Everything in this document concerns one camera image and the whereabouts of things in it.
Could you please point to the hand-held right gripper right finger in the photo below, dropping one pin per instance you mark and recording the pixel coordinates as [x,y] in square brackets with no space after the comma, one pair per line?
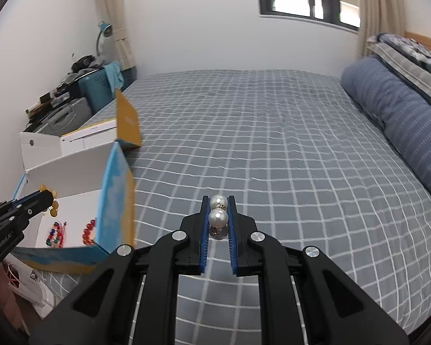
[234,244]

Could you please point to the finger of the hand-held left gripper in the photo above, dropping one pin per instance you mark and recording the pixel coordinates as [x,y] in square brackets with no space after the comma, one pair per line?
[7,204]
[36,205]

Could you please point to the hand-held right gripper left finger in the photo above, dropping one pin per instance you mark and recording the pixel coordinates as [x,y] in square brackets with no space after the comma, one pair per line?
[202,244]

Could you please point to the pearl earring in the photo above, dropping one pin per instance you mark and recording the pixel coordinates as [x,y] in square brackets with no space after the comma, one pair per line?
[218,201]
[217,218]

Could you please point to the white cardboard box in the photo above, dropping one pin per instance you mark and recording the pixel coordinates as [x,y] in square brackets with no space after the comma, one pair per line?
[79,165]

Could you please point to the white appliance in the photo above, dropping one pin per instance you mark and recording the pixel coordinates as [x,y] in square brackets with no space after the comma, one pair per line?
[36,287]

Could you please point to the grey suitcase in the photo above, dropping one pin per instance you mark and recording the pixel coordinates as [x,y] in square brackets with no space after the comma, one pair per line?
[66,113]

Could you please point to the stack of books and boxes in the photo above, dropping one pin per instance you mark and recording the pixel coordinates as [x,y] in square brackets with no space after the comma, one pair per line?
[52,97]

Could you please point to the grey checked bed sheet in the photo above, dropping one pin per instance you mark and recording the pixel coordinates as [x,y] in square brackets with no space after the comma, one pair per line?
[273,133]

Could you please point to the blue suitcase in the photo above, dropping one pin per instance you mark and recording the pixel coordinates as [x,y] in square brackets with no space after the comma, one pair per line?
[97,91]

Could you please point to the teal cloth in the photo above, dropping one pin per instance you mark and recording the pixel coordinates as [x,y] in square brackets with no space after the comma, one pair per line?
[114,75]

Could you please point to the pile of dark clothes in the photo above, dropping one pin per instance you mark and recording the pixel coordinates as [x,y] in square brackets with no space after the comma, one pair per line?
[88,63]

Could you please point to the blue desk lamp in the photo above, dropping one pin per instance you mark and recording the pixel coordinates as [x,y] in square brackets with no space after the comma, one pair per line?
[104,30]

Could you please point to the beige curtain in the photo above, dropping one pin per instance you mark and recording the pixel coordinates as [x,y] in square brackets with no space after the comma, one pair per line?
[116,18]
[379,10]

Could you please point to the grey checked pillow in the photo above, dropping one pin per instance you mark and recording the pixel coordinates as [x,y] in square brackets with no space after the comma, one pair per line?
[406,70]

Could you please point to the navy patterned blanket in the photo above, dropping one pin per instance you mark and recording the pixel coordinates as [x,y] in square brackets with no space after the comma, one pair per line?
[413,48]

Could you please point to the wooden headboard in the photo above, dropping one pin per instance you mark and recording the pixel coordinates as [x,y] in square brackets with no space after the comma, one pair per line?
[425,41]

